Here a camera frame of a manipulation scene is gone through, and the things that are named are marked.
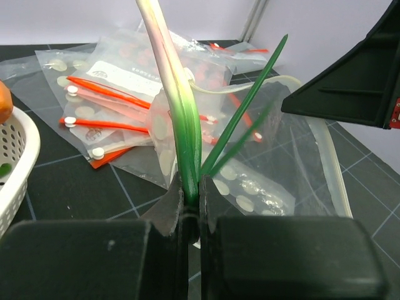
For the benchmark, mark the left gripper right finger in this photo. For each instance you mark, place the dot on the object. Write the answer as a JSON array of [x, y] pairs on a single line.
[[285, 257]]

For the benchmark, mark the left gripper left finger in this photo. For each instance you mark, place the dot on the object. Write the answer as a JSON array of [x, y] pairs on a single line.
[[145, 258]]

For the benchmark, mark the clear dotted zip bag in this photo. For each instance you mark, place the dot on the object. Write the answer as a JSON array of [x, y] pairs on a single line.
[[288, 166]]

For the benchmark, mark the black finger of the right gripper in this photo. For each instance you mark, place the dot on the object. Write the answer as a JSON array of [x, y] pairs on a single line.
[[362, 87]]

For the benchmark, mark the white perforated plastic basket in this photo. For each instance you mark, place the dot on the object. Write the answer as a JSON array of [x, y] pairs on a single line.
[[20, 147]]

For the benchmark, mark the pile of zip bags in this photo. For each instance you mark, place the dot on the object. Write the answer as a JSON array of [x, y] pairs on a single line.
[[107, 99]]

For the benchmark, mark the right aluminium frame post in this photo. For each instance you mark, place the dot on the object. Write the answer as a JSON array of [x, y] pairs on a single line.
[[253, 20]]

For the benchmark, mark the green onion stalk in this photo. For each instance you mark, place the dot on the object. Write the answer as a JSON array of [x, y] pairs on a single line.
[[184, 112]]

